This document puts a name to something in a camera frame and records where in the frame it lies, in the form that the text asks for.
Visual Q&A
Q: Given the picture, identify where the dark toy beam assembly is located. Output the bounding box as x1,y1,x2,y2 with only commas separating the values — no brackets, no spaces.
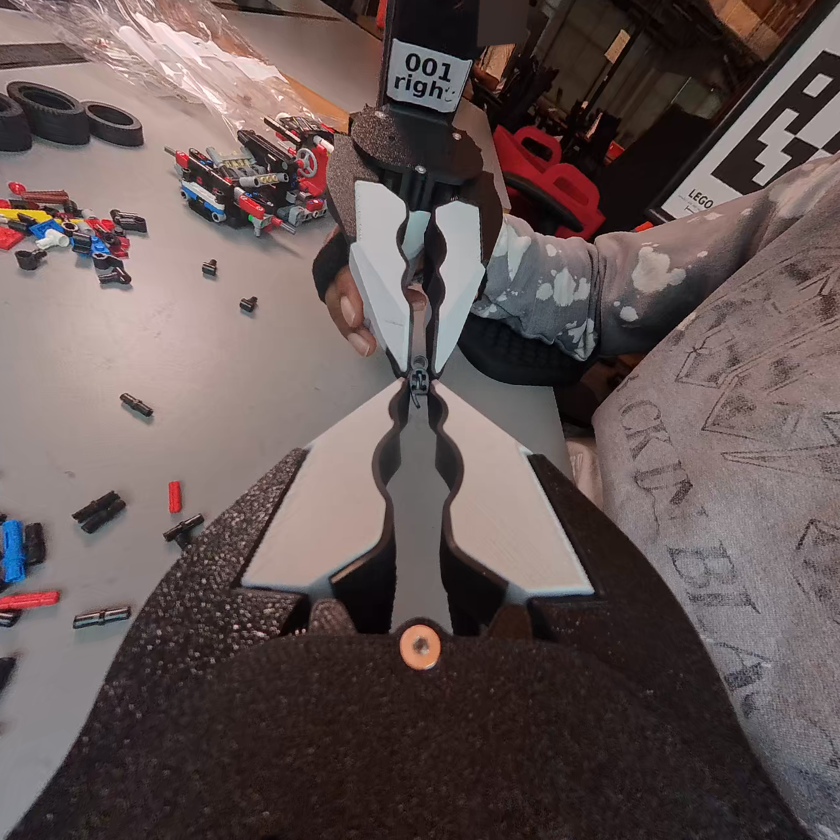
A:
408,354,435,411

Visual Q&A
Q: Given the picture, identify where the person's right forearm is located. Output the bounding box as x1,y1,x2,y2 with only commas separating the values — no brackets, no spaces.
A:
469,154,840,362

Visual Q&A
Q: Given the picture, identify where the pile of mixed colourful bricks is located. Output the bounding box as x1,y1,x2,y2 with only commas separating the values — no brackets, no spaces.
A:
0,182,148,286

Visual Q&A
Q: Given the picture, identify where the pile of black blue pins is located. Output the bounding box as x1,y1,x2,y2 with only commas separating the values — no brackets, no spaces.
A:
0,392,204,690

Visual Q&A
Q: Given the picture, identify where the framed black white marker sign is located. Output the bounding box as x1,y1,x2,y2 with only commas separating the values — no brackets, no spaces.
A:
646,0,840,224

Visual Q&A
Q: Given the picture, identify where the person's grey printed sweatshirt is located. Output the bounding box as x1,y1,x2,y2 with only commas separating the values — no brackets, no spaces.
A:
591,190,840,840

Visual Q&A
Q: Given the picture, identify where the black rubber toy tyre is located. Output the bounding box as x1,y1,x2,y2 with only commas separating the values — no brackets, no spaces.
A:
0,92,34,153
82,100,144,147
7,80,91,147

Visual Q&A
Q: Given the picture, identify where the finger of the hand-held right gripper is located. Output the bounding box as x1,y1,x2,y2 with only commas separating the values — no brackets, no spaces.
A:
348,180,416,383
425,199,487,384

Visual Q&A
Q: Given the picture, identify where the person's right hand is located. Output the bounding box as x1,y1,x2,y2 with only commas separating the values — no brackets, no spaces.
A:
322,262,378,360

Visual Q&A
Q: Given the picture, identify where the black desk cable slot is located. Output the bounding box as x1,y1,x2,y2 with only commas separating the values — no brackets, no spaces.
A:
0,42,89,68

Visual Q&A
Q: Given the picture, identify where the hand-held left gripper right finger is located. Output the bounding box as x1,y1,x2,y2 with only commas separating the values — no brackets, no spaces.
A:
430,379,595,635

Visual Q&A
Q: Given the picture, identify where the partly built toy car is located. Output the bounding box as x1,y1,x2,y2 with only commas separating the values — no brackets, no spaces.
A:
165,115,336,237

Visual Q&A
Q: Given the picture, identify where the red plastic chair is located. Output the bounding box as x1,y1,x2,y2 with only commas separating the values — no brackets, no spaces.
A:
492,125,562,191
518,164,605,240

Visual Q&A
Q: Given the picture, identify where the clear plastic bag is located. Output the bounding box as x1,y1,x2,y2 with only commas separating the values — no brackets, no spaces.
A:
26,0,349,132

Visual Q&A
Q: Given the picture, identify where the black mesh office chair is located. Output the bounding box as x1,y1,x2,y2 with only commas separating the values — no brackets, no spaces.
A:
459,315,598,388

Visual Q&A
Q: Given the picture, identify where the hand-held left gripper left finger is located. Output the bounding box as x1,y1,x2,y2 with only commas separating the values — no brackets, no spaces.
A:
241,378,403,634

